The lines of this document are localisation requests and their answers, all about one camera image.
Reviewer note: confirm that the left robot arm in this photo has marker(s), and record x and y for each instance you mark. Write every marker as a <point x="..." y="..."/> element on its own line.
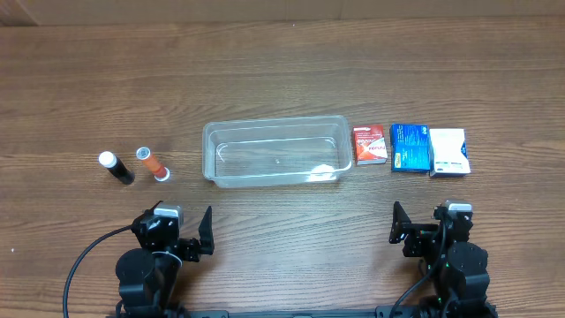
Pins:
<point x="147" y="275"/>

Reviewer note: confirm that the black tube white cap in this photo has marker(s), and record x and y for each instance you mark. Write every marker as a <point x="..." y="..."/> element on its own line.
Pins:
<point x="115" y="166"/>

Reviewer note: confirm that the clear plastic container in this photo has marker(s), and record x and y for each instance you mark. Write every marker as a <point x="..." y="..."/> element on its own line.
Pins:
<point x="276" y="151"/>

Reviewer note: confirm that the orange tube white cap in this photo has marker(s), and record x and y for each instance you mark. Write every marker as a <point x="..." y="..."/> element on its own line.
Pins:
<point x="160" y="172"/>

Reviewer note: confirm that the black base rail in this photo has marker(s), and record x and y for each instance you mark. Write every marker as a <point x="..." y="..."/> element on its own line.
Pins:
<point x="300" y="314"/>

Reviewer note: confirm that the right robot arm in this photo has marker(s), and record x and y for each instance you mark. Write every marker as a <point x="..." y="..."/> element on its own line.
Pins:
<point x="455" y="279"/>

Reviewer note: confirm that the white medicine box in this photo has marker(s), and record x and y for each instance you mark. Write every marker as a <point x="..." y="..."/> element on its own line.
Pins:
<point x="448" y="152"/>

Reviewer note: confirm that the red medicine box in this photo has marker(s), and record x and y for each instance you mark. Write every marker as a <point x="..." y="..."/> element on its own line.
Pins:
<point x="370" y="146"/>

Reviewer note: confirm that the blue medicine box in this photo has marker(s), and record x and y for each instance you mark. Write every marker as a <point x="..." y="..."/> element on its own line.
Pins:
<point x="410" y="148"/>

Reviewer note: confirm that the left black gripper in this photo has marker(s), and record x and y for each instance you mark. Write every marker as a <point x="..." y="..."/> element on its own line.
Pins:
<point x="207" y="229"/>

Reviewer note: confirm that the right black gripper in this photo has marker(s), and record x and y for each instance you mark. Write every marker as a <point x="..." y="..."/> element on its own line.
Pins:
<point x="418" y="233"/>

